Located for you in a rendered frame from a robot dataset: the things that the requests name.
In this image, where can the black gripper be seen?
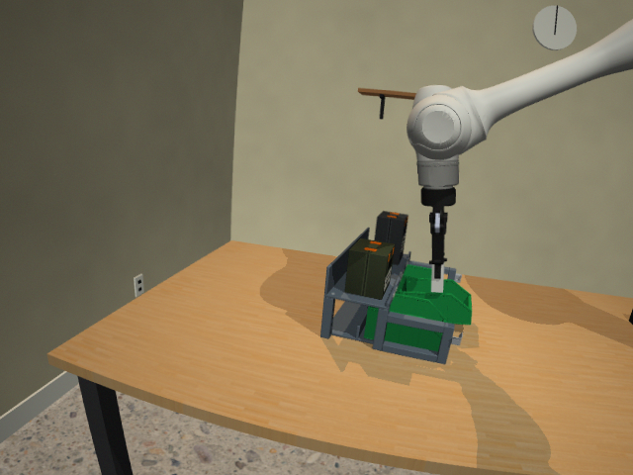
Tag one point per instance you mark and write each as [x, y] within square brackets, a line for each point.
[437, 199]

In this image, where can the green bin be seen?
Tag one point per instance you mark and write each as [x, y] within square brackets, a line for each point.
[414, 272]
[453, 307]
[411, 306]

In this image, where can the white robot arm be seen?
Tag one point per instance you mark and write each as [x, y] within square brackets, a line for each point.
[450, 122]

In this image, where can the grey metal shelf rack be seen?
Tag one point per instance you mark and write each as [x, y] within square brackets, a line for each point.
[351, 313]

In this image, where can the black case with orange latches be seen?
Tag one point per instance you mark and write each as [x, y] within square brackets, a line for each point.
[391, 229]

